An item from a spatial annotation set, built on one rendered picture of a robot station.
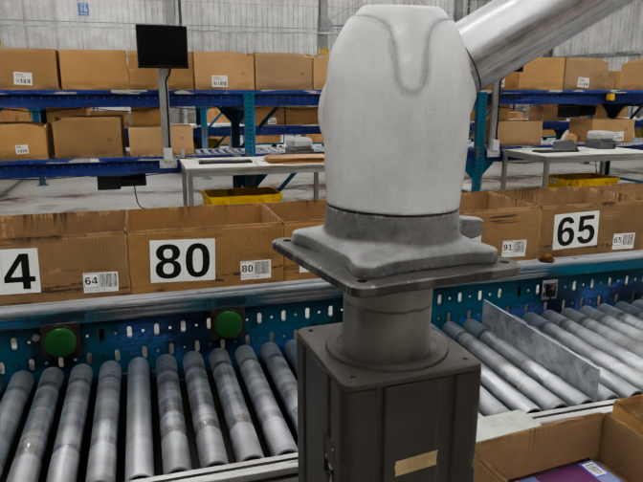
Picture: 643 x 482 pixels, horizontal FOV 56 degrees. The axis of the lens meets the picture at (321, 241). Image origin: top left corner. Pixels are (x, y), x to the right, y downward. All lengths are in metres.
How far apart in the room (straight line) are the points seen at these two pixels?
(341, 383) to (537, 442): 0.50
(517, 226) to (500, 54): 1.05
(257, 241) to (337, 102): 0.97
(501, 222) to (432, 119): 1.23
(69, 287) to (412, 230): 1.10
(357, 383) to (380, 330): 0.07
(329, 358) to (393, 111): 0.30
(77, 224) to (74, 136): 4.01
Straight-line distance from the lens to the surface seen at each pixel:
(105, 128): 5.80
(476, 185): 6.65
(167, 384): 1.43
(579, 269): 1.98
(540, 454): 1.13
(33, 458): 1.26
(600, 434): 1.20
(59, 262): 1.58
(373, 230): 0.64
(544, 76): 7.45
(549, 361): 1.58
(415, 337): 0.72
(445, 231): 0.67
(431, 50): 0.65
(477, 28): 0.89
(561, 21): 0.92
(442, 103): 0.64
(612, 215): 2.09
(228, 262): 1.59
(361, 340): 0.72
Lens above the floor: 1.38
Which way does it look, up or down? 14 degrees down
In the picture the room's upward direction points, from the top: straight up
